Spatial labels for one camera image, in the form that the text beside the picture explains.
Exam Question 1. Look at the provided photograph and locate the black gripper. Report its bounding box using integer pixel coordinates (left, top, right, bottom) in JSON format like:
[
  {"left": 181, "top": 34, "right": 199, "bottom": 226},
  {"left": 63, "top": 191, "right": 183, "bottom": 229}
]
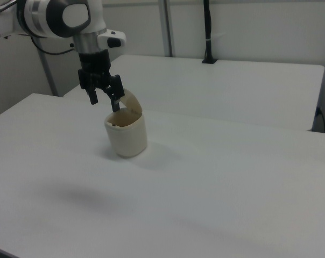
[{"left": 77, "top": 49, "right": 125, "bottom": 113}]

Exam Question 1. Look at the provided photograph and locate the cream trash bin with lid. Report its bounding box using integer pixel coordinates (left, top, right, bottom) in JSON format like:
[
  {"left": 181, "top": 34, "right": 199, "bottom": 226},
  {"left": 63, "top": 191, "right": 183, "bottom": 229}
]
[{"left": 104, "top": 88, "right": 148, "bottom": 159}]

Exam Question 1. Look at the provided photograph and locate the white rear table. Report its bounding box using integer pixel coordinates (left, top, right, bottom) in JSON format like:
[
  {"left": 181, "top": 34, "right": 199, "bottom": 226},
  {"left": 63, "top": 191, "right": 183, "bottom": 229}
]
[{"left": 63, "top": 54, "right": 325, "bottom": 132}]

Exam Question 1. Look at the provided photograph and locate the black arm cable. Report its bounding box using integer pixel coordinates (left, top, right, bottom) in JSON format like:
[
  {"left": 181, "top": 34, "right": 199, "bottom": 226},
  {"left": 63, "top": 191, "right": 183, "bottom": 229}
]
[{"left": 30, "top": 35, "right": 76, "bottom": 55}]

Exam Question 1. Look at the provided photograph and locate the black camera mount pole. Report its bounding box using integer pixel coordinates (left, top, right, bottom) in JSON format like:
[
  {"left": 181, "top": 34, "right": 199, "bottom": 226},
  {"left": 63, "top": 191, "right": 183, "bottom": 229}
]
[{"left": 201, "top": 0, "right": 217, "bottom": 65}]

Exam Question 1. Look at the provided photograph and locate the black cable at table edge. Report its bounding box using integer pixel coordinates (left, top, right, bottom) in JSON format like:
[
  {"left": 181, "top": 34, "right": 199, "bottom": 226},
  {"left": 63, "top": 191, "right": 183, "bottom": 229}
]
[{"left": 315, "top": 106, "right": 325, "bottom": 133}]

